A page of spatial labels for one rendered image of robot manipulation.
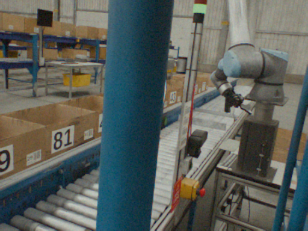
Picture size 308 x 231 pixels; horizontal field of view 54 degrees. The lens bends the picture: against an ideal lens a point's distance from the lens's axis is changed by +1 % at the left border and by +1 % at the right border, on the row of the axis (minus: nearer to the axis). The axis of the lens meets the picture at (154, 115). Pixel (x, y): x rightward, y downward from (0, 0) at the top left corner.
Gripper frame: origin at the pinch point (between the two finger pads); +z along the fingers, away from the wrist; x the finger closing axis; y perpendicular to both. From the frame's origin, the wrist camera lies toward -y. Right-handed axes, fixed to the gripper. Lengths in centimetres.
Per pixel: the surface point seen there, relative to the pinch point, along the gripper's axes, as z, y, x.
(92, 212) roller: 29, 8, -109
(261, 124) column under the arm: 15.5, 15.1, -6.5
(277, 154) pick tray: 24.2, -18.9, 24.1
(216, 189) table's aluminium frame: 28.5, -30.2, -25.6
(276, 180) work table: 42.4, -6.0, -2.4
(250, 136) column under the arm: 16.6, 6.7, -10.7
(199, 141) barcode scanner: 23, 33, -62
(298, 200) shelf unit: 66, 90, -89
